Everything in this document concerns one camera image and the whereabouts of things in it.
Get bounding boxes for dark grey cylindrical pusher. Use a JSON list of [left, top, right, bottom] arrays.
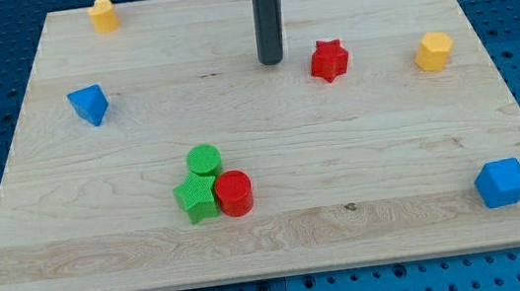
[[252, 0, 284, 66]]

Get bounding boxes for red star block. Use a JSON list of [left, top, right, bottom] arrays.
[[310, 38, 349, 83]]

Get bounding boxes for green star block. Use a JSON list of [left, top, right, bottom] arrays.
[[173, 172, 219, 224]]

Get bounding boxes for green cylinder block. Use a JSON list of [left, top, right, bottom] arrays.
[[186, 144, 223, 177]]

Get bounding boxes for yellow hexagon block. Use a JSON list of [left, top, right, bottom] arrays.
[[414, 32, 454, 72]]

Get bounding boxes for wooden board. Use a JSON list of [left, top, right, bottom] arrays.
[[0, 0, 520, 291]]

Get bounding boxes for red cylinder block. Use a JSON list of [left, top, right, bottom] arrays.
[[214, 170, 254, 217]]

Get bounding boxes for blue triangle block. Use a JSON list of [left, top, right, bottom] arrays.
[[67, 84, 109, 127]]

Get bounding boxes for blue cube block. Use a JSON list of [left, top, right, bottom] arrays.
[[475, 157, 520, 209]]

